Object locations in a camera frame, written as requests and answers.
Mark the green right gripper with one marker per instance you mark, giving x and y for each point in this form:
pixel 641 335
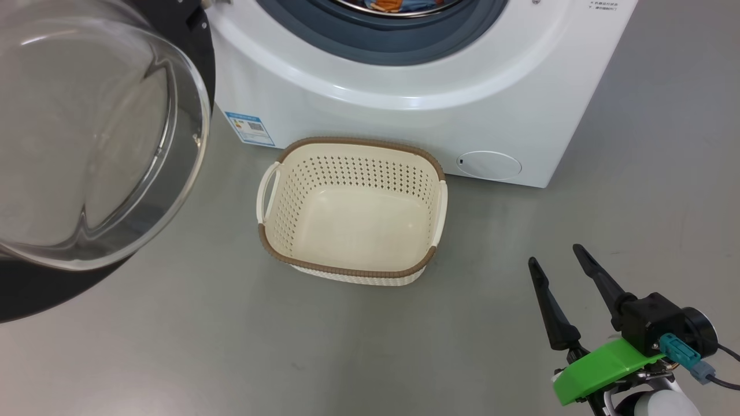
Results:
pixel 601 367

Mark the blue garment orange print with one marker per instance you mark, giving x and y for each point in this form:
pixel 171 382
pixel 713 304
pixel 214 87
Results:
pixel 416 5

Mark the black glass washer door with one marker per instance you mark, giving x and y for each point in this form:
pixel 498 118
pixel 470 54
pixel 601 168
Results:
pixel 87 144

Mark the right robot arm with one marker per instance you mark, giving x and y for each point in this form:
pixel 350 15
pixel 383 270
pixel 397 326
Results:
pixel 659 405

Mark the white front-load washing machine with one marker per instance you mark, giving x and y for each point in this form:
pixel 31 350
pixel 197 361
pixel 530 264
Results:
pixel 404 121

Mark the stainless steel washing machine drum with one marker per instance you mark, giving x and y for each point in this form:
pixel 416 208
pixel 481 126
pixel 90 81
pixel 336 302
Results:
pixel 347 7

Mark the round white filter cover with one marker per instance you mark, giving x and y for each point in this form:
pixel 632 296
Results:
pixel 488 165

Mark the cream perforated laundry basket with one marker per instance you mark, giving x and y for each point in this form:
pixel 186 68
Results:
pixel 358 219

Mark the small printed text sticker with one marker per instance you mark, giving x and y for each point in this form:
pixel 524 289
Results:
pixel 605 4

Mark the blue energy label sticker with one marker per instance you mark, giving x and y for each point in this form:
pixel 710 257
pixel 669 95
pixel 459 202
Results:
pixel 250 128

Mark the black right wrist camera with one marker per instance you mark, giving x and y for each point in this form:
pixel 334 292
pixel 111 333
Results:
pixel 653 320

